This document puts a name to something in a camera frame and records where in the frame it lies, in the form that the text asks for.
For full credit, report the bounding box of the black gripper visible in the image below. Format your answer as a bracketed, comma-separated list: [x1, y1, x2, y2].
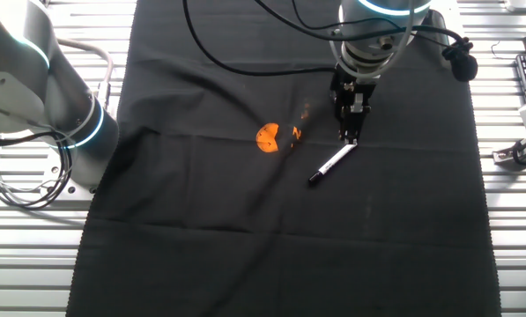
[330, 65, 377, 144]

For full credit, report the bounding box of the white pen with black cap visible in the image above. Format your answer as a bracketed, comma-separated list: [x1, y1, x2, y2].
[307, 143, 359, 187]

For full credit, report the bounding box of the large orange sticker piece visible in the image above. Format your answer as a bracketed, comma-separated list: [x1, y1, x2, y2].
[256, 122, 280, 154]

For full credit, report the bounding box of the black cloth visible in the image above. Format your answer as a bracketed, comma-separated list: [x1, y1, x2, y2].
[65, 0, 502, 317]

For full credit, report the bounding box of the black camera cable with plug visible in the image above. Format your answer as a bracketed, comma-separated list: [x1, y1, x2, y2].
[253, 0, 479, 83]

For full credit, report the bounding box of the thick black gripper cable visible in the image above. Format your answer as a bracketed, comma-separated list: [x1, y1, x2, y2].
[182, 0, 337, 77]

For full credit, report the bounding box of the metal camera stand foot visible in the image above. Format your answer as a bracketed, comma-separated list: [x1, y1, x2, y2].
[493, 147, 526, 167]

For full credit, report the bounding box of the thin dark wire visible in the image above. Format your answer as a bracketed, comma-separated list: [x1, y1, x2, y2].
[490, 41, 517, 60]

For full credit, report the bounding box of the grey base cable with connector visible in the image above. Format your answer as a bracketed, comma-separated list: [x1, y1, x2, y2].
[55, 37, 115, 111]

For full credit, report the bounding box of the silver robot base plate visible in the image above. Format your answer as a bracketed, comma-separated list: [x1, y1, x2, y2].
[40, 147, 103, 195]

